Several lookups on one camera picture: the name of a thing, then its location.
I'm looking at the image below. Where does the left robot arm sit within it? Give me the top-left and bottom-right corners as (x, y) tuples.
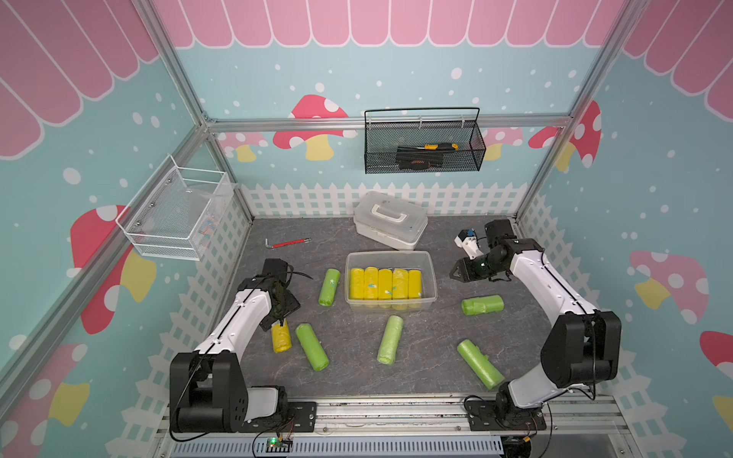
(169, 259), (301, 438)

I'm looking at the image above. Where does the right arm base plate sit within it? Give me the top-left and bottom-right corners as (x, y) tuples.
(463, 397), (547, 435)

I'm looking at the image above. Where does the red handled hex key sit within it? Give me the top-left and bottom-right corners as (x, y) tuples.
(265, 238), (311, 249)

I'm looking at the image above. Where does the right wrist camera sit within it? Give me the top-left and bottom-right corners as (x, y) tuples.
(454, 229), (483, 260)

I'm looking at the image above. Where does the light green roll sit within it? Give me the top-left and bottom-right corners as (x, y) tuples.
(377, 316), (404, 366)

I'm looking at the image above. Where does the clear plastic storage box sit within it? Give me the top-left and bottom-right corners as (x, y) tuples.
(345, 251), (438, 313)

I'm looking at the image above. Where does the small circuit board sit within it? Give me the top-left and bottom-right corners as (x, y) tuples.
(265, 437), (293, 453)

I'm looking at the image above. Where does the white lidded case with handle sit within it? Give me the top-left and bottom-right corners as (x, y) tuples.
(353, 191), (428, 251)

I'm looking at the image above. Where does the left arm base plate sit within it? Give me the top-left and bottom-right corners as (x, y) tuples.
(239, 402), (318, 433)

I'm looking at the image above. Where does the white wire basket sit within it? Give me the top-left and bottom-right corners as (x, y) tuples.
(116, 156), (234, 261)

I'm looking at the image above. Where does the black wire mesh basket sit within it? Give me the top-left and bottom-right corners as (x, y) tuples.
(364, 107), (487, 174)

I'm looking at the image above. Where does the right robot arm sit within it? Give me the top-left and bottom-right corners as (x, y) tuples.
(450, 219), (622, 423)

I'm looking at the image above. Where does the yellow black screwdriver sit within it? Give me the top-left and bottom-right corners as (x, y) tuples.
(412, 143), (459, 151)

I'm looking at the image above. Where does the black tool in basket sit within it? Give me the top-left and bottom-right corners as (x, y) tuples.
(395, 146), (445, 171)

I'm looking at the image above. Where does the yellow roll with blue label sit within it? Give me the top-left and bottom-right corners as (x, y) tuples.
(392, 268), (408, 301)

